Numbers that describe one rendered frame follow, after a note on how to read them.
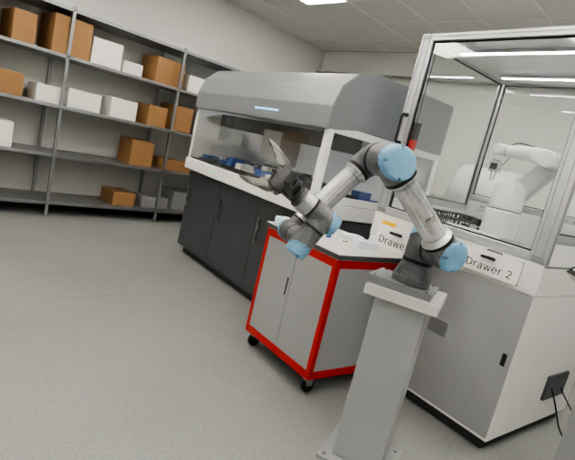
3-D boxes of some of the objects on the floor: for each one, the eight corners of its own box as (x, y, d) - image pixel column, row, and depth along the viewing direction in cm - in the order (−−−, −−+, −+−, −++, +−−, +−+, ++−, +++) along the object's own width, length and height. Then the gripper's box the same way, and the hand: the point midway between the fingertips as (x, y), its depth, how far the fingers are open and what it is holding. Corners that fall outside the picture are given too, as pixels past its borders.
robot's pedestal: (385, 493, 178) (441, 308, 165) (315, 456, 190) (362, 282, 177) (401, 454, 205) (450, 294, 192) (339, 424, 217) (381, 271, 204)
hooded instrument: (277, 332, 307) (344, 58, 277) (167, 247, 448) (203, 60, 418) (392, 323, 383) (454, 107, 353) (267, 253, 524) (304, 94, 494)
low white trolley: (302, 398, 232) (339, 254, 219) (239, 341, 279) (266, 220, 267) (378, 382, 269) (413, 258, 256) (310, 335, 316) (338, 228, 303)
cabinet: (483, 455, 219) (537, 297, 206) (337, 352, 298) (369, 233, 284) (563, 419, 279) (610, 295, 266) (424, 341, 357) (454, 242, 344)
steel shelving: (-116, 206, 373) (-94, -58, 339) (-121, 193, 406) (-101, -49, 373) (234, 226, 633) (266, 78, 600) (214, 217, 666) (243, 76, 633)
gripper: (278, 222, 151) (231, 183, 148) (313, 176, 155) (268, 137, 151) (285, 221, 143) (235, 180, 139) (322, 172, 147) (275, 131, 143)
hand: (254, 156), depth 143 cm, fingers open, 14 cm apart
